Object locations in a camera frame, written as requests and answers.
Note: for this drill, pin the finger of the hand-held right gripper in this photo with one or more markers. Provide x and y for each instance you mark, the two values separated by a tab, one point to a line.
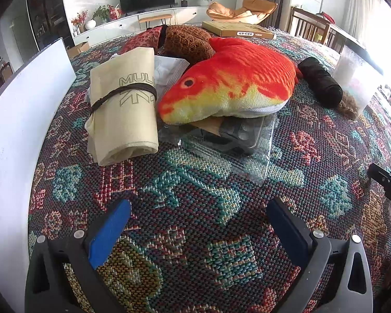
376	173

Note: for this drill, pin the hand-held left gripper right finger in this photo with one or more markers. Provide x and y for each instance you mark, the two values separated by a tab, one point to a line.
288	231

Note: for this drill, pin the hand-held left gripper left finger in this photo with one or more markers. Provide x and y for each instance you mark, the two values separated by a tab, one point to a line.
109	231

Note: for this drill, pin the clear plastic bag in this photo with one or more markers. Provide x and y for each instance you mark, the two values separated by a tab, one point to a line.
247	159

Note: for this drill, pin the beige cloth bag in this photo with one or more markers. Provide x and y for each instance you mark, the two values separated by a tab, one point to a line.
123	127

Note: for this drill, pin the black cloth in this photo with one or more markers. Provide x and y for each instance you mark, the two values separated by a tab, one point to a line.
322	81

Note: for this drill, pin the orange fish plush pillow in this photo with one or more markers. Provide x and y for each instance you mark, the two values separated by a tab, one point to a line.
241	71

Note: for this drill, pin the woven patterned blanket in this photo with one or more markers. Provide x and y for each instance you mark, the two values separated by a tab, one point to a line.
198	202

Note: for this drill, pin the clear plastic container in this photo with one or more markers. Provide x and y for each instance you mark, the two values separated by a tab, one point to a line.
352	71

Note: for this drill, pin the white board panel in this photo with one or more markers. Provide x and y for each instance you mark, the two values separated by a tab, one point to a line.
19	137

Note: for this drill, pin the red cloth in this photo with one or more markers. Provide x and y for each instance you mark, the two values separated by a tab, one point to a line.
328	17

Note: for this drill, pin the wooden chair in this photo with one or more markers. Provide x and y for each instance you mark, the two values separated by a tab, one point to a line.
301	22

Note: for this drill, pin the white wipes packet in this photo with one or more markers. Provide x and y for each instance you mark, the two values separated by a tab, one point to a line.
169	68

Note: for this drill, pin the red patterned cushion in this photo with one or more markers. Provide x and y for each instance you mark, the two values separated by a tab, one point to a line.
140	40

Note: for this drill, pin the flat cardboard box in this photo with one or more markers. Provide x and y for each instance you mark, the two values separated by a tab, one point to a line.
234	29

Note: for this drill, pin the brown knitted hat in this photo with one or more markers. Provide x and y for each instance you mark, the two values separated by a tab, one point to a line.
185	44

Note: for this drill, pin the orange lounge chair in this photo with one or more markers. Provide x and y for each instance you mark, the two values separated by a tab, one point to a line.
257	6

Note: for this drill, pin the white television cabinet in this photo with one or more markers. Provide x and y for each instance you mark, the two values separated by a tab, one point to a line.
123	26

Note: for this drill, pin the white vase with flowers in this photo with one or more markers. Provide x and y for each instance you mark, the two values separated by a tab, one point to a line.
90	24

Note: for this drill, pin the red decoration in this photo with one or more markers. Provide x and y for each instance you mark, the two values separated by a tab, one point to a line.
114	13

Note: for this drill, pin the bushy potted plant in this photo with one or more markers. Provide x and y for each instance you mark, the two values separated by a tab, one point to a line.
101	13

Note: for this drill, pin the wooden stool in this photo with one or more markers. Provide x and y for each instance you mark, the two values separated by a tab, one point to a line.
154	16

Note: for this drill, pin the dark glass cabinet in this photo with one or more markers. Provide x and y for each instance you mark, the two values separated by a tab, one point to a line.
49	9

